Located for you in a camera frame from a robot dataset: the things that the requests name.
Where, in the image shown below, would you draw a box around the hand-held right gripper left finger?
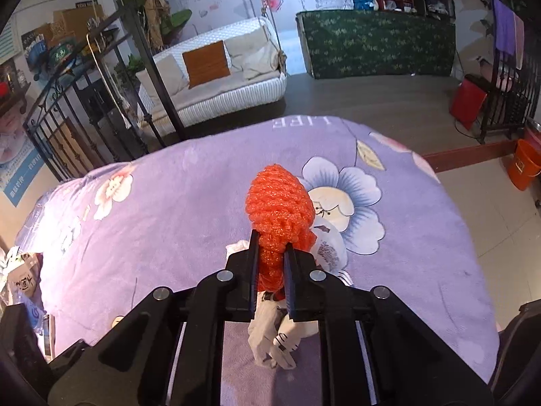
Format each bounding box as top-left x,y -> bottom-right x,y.
47,229 -> 260,406

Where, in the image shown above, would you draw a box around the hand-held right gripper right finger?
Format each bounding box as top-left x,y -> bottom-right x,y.
284,243 -> 495,406

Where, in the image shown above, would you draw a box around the orange foam fruit net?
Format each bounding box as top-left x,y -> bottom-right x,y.
244,165 -> 317,292

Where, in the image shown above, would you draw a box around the black trash bin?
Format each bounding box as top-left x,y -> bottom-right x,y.
490,300 -> 541,406

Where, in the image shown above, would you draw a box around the small white tissue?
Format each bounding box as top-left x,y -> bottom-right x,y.
225,239 -> 251,258

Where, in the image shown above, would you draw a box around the white printed wrapper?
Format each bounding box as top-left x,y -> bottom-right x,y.
310,220 -> 353,284

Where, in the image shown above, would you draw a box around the white printed plastic bag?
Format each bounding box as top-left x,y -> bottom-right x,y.
0,247 -> 43,305

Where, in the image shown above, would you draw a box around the purple floral blanket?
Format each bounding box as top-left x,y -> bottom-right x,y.
15,114 -> 501,406

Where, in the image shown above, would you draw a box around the white wicker swing sofa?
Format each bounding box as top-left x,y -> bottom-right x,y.
135,17 -> 288,128

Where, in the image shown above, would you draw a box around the black iron stair railing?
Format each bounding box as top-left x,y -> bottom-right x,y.
23,6 -> 187,182

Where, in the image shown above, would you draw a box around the beige cushion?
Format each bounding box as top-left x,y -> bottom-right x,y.
137,55 -> 189,106
224,29 -> 280,81

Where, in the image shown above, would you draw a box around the orange cushion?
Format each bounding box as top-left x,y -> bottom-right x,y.
183,40 -> 231,89

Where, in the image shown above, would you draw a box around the green patterned mattress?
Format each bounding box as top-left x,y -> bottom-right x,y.
296,8 -> 457,79

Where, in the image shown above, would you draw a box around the orange bucket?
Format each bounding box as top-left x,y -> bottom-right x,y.
507,139 -> 541,191

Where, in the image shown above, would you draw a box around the cardboard boxes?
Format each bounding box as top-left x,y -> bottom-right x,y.
51,4 -> 106,41

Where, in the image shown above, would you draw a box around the black display box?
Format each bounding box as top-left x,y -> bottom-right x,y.
412,0 -> 456,20

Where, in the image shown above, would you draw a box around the purple towel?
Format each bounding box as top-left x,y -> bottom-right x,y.
492,0 -> 517,58

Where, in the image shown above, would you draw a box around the pink towel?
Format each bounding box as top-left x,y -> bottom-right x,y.
513,13 -> 525,70

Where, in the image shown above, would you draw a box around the swing rope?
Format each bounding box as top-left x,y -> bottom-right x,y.
254,0 -> 288,77

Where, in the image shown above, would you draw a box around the wall poster with dome drawing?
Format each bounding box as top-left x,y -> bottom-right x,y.
161,0 -> 368,47

